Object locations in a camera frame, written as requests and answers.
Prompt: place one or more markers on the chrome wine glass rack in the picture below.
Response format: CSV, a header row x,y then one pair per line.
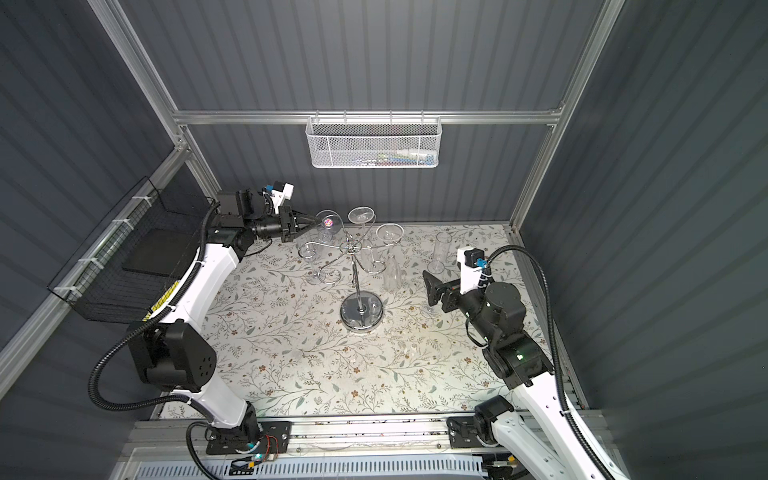
x,y
362,311

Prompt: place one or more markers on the yellow black striped item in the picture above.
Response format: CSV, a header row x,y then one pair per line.
x,y
162,300

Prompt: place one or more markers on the floral patterned table mat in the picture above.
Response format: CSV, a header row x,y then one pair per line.
x,y
282,346

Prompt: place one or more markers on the white wire mesh basket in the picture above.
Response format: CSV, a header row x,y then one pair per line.
x,y
332,145

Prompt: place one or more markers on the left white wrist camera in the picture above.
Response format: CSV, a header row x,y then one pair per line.
x,y
277,195

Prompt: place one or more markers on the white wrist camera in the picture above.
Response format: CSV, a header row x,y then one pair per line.
x,y
471,262
277,195

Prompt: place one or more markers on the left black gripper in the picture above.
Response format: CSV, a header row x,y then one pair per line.
x,y
288,224

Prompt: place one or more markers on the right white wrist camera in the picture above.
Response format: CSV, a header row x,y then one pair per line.
x,y
471,262

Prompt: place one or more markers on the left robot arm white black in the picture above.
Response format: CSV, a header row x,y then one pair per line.
x,y
169,350

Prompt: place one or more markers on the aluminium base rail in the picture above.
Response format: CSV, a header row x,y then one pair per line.
x,y
322,436

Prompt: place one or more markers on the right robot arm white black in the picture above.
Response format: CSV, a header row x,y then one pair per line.
x,y
535,423

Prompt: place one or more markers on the items in white basket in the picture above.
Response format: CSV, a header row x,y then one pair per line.
x,y
397,158

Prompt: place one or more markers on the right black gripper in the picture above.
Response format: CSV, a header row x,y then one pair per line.
x,y
451,290

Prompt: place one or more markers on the black wire basket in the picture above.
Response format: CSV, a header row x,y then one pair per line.
x,y
141,254

